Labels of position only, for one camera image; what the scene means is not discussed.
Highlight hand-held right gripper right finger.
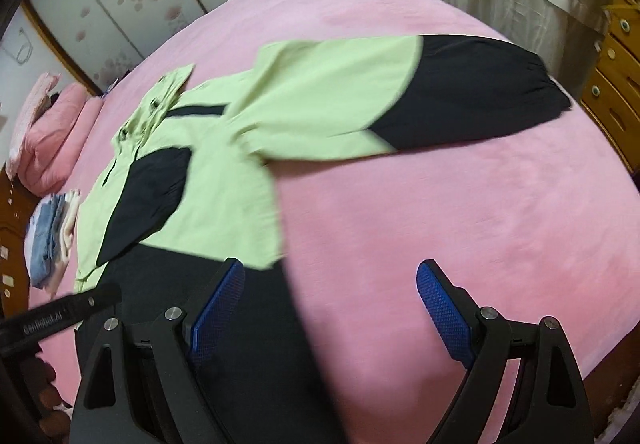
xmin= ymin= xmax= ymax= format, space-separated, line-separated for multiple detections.
xmin=415 ymin=259 xmax=597 ymax=444

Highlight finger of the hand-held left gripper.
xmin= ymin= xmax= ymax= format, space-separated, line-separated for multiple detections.
xmin=69 ymin=282 xmax=123 ymax=321

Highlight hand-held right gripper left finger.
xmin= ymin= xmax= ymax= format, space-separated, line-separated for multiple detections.
xmin=70 ymin=257 xmax=246 ymax=444

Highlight green and black jacket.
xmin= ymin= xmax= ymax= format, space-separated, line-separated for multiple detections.
xmin=74 ymin=34 xmax=574 ymax=444

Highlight person's left hand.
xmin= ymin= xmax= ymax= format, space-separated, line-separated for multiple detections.
xmin=17 ymin=355 xmax=76 ymax=430

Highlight folded blue jeans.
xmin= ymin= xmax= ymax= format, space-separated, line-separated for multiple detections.
xmin=29 ymin=194 xmax=69 ymax=289

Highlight folded cream cloth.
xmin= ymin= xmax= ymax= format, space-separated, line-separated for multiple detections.
xmin=52 ymin=188 xmax=82 ymax=276

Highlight brown wooden headboard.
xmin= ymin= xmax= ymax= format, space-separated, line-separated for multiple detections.
xmin=0 ymin=159 xmax=37 ymax=325

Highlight pink lace pillow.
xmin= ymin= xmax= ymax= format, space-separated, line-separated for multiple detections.
xmin=7 ymin=72 xmax=62 ymax=166

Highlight yellow wooden drawer cabinet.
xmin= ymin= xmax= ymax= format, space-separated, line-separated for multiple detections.
xmin=579 ymin=0 xmax=640 ymax=177

